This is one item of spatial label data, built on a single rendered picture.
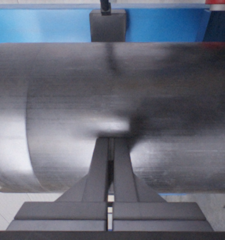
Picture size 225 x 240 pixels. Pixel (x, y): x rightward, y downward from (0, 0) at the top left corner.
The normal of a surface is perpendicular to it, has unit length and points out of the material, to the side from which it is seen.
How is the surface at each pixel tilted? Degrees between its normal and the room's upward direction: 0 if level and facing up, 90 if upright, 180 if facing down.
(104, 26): 90
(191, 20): 90
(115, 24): 90
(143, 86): 90
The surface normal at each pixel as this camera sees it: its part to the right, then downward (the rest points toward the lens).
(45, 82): 0.00, -0.33
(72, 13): 0.00, 0.62
